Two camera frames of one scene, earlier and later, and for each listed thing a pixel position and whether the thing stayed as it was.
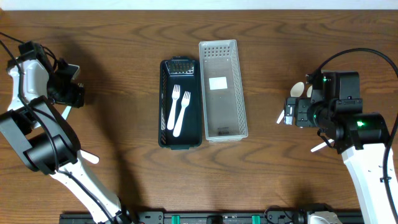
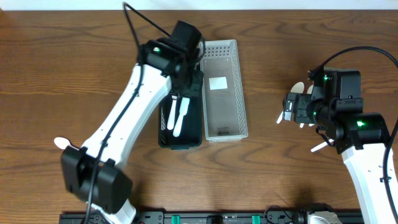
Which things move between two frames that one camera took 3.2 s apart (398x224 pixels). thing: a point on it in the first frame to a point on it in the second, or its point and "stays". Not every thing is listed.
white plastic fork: [185, 103] stays
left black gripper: [73, 95] to [193, 83]
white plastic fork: [175, 93] stays
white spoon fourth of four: [331, 141] stays
